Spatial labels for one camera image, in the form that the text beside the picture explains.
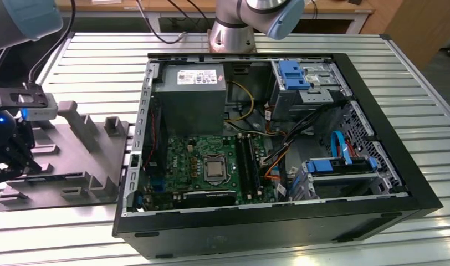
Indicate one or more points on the grey power supply unit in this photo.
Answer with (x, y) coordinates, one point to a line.
(195, 110)

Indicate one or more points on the silver drive cage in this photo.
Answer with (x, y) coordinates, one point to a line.
(323, 95)

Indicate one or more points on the wooden cabinet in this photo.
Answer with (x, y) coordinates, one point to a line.
(414, 27)

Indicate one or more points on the disk drive in blue carrier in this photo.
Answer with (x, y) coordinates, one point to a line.
(321, 166)

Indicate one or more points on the silver CPU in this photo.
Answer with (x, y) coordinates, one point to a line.
(214, 169)

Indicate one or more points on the silver disk bay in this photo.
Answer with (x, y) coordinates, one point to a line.
(348, 177)

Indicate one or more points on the black CPU socket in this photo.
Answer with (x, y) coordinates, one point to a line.
(215, 157)

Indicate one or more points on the black graphics card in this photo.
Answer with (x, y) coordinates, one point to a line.
(210, 195)

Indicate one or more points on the grey plastic parts rack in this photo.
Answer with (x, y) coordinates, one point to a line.
(74, 163)

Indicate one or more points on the wooden desk, white legs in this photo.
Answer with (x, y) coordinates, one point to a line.
(335, 9)

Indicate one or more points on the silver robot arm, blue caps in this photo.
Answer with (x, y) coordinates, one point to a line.
(239, 27)

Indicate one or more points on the green motherboard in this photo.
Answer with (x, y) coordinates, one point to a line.
(185, 155)

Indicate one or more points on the black open PC case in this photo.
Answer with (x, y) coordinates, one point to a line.
(247, 230)

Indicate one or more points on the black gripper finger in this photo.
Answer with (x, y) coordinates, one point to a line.
(23, 160)
(3, 174)

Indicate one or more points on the blue plastic drive carrier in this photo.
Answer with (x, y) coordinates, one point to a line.
(291, 83)

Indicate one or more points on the black RAM slot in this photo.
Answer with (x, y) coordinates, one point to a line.
(243, 166)

